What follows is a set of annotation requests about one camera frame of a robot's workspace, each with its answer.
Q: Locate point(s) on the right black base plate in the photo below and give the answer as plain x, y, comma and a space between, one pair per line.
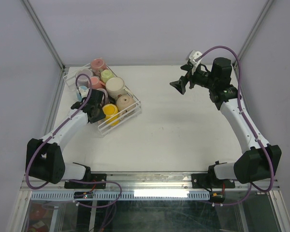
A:
205, 181

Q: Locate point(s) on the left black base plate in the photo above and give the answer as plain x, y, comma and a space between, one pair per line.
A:
87, 180

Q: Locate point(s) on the black connector box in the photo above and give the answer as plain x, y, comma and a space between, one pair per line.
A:
217, 198

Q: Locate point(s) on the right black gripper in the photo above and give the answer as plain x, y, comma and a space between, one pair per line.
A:
180, 84

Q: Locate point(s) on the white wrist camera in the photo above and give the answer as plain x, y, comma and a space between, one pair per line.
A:
194, 58
83, 92

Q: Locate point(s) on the white slotted cable duct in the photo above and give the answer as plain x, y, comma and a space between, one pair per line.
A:
135, 195

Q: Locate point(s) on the small electronics board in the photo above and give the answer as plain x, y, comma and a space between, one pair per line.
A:
84, 194

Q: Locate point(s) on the yellow glass cup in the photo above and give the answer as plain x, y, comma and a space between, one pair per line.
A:
111, 114

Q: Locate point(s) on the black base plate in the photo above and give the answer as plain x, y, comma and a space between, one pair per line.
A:
87, 180
205, 181

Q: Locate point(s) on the pink patterned mug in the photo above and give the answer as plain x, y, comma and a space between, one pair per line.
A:
98, 65

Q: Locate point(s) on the lavender mug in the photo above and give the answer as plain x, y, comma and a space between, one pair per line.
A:
83, 75

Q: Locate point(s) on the light blue mug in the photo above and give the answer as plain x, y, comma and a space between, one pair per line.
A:
78, 95

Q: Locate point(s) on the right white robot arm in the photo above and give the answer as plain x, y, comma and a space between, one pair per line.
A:
259, 159

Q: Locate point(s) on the beige stoneware mug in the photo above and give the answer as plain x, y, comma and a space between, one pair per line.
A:
125, 105

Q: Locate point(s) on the mauve purple mug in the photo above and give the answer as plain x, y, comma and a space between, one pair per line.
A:
105, 99

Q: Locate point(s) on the pale yellow mug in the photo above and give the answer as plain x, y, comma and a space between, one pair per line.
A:
106, 75

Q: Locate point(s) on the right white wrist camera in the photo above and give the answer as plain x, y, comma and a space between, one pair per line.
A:
194, 58

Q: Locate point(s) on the pink mug white inside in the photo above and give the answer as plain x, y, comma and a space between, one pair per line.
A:
96, 83

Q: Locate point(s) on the green-inside patterned mug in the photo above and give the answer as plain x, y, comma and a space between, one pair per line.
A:
115, 87

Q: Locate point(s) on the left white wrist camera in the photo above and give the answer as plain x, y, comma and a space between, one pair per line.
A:
83, 92

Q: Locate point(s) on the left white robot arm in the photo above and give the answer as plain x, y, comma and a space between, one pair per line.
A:
44, 159

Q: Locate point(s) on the clear acrylic dish rack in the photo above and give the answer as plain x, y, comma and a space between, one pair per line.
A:
113, 102

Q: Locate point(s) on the aluminium mounting rail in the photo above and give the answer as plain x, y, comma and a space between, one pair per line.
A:
137, 180

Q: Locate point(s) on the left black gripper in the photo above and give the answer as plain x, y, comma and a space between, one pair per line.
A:
100, 116

